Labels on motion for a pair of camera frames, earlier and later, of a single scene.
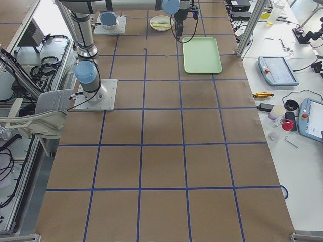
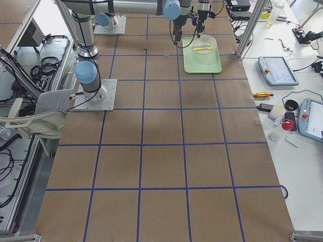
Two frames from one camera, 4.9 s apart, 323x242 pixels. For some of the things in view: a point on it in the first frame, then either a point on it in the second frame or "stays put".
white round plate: (161, 22) → (205, 44)
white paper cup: (277, 112) stays put
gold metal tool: (263, 95) stays put
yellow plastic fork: (162, 25) → (196, 49)
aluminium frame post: (251, 27) stays put
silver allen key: (285, 137) stays put
